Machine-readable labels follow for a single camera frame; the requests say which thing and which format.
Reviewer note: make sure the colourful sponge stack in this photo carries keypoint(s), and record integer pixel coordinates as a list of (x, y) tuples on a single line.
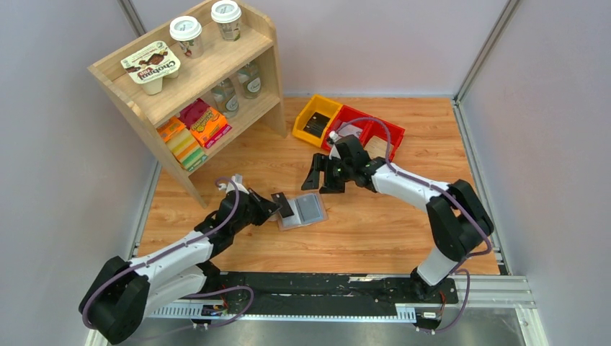
[(182, 144)]

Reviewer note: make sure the tan cards in bin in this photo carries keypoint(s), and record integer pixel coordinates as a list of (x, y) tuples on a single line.
[(376, 147)]

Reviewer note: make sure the glass jar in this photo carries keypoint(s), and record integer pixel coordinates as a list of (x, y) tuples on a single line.
[(226, 99), (249, 79)]

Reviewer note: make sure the Chobani yogurt cup pack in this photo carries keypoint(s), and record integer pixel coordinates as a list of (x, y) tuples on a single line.
[(150, 65)]

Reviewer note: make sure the left paper coffee cup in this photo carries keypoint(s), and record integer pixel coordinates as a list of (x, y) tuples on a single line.
[(187, 30)]

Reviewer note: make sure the white cards in bin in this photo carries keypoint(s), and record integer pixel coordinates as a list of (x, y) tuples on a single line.
[(345, 130)]

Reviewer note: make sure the black cards in bin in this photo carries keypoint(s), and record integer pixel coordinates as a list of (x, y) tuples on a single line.
[(316, 124)]

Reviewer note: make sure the right glass jar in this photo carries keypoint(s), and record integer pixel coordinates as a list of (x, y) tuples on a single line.
[(249, 79)]

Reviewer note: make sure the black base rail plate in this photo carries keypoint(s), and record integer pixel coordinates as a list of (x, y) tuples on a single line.
[(319, 294)]

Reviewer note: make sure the magenta snack box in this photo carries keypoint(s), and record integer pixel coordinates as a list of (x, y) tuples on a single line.
[(193, 112)]

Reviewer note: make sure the red plastic bin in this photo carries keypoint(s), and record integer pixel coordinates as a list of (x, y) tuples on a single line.
[(348, 115), (389, 132)]

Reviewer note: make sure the orange snack box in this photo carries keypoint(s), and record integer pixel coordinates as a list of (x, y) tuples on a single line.
[(209, 127)]

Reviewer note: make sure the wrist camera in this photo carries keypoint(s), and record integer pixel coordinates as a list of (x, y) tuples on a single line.
[(332, 141), (228, 184)]

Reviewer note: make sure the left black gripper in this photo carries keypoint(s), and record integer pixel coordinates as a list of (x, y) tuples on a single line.
[(265, 207)]

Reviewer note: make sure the black credit card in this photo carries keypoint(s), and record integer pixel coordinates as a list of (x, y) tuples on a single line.
[(285, 210)]

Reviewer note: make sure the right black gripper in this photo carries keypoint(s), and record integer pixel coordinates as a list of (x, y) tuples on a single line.
[(321, 163)]

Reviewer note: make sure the wooden shelf unit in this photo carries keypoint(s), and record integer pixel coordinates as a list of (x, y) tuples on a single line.
[(197, 76)]

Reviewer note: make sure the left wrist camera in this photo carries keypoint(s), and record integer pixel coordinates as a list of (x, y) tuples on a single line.
[(228, 184)]

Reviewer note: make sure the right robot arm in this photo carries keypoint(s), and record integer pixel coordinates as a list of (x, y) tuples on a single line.
[(458, 220)]

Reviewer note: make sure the right paper coffee cup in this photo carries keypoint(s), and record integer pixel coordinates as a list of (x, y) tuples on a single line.
[(227, 15)]

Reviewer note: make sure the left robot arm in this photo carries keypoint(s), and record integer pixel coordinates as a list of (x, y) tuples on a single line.
[(124, 292)]

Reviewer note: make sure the dark grey credit card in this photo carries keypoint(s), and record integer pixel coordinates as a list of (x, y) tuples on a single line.
[(309, 208)]

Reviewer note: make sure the beige card holder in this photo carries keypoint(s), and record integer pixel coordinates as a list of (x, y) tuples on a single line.
[(293, 222)]

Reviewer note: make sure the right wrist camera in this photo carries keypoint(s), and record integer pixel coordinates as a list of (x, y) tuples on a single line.
[(332, 141)]

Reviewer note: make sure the paper coffee cup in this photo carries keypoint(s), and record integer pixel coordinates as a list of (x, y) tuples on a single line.
[(187, 30), (227, 15)]

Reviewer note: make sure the right red plastic bin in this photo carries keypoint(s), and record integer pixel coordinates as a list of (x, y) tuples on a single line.
[(389, 132)]

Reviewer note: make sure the yellow plastic bin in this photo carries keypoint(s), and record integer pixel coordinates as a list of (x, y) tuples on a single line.
[(316, 103)]

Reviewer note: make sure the left glass jar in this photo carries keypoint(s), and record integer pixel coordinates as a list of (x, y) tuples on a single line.
[(226, 99)]

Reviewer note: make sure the middle red plastic bin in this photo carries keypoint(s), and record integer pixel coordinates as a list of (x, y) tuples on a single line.
[(348, 115)]

